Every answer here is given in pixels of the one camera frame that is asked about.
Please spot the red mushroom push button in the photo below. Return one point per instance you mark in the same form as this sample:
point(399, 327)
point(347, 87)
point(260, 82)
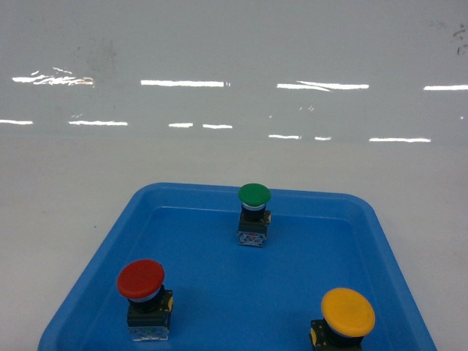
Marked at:
point(150, 308)

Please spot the yellow mushroom push button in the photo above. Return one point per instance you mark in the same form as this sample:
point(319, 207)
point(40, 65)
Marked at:
point(347, 318)

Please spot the green mushroom push button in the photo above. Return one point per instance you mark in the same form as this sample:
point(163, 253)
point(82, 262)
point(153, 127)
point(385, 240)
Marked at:
point(254, 218)

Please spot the blue plastic tray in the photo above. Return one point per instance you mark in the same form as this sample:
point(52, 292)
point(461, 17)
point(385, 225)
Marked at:
point(233, 297)

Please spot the white whiteboard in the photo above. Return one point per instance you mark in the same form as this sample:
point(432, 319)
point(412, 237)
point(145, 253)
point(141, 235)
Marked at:
point(324, 72)

